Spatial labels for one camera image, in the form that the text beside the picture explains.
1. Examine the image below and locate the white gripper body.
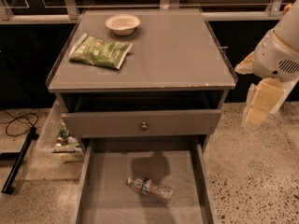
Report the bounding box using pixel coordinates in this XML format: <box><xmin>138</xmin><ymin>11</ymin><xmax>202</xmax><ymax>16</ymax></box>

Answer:
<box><xmin>252</xmin><ymin>29</ymin><xmax>299</xmax><ymax>82</ymax></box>

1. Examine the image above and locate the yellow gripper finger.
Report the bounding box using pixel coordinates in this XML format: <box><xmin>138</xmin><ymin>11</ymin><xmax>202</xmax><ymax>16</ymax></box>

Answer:
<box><xmin>243</xmin><ymin>77</ymin><xmax>284</xmax><ymax>127</ymax></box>
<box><xmin>235</xmin><ymin>52</ymin><xmax>254</xmax><ymax>75</ymax></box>

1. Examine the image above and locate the clear plastic water bottle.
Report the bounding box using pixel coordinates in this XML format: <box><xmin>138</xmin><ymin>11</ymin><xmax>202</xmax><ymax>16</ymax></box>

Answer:
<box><xmin>127</xmin><ymin>177</ymin><xmax>174</xmax><ymax>203</ymax></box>

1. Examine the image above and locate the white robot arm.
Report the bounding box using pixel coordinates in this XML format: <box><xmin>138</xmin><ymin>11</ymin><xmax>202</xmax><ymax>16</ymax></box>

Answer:
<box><xmin>235</xmin><ymin>0</ymin><xmax>299</xmax><ymax>127</ymax></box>

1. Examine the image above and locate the grey top drawer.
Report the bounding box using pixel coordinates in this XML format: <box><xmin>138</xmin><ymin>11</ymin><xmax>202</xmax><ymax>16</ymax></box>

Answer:
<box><xmin>62</xmin><ymin>109</ymin><xmax>221</xmax><ymax>138</ymax></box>

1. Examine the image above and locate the grey drawer cabinet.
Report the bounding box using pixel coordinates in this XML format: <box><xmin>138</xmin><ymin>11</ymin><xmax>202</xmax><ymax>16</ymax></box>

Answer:
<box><xmin>47</xmin><ymin>8</ymin><xmax>237</xmax><ymax>147</ymax></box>

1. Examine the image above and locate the round metal drawer knob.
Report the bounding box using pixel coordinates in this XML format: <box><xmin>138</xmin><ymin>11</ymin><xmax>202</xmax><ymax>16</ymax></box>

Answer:
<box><xmin>141</xmin><ymin>122</ymin><xmax>149</xmax><ymax>131</ymax></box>

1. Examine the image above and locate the grey open middle drawer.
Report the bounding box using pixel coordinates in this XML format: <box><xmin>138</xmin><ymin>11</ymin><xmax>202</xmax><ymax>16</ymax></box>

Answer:
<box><xmin>71</xmin><ymin>139</ymin><xmax>219</xmax><ymax>224</ymax></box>

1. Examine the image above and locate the small orange object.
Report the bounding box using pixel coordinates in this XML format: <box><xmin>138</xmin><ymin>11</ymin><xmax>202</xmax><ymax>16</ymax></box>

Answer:
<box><xmin>283</xmin><ymin>4</ymin><xmax>292</xmax><ymax>14</ymax></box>

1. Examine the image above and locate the white paper bowl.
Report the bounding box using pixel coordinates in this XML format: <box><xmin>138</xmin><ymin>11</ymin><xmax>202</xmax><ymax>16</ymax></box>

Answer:
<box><xmin>106</xmin><ymin>14</ymin><xmax>140</xmax><ymax>36</ymax></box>

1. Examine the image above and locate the green chip bag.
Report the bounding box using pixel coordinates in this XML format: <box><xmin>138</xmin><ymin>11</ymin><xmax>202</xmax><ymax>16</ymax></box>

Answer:
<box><xmin>68</xmin><ymin>34</ymin><xmax>133</xmax><ymax>70</ymax></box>

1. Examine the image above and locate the clear plastic storage bin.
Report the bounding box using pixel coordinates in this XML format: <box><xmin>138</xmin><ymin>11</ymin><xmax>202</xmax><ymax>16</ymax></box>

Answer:
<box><xmin>36</xmin><ymin>101</ymin><xmax>83</xmax><ymax>154</ymax></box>

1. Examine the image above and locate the black metal floor bar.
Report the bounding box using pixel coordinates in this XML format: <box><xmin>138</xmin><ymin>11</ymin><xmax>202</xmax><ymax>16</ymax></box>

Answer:
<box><xmin>1</xmin><ymin>127</ymin><xmax>38</xmax><ymax>194</ymax></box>

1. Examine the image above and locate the black cable on floor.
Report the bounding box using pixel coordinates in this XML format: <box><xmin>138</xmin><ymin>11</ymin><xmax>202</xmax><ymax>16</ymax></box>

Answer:
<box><xmin>0</xmin><ymin>109</ymin><xmax>40</xmax><ymax>138</ymax></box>

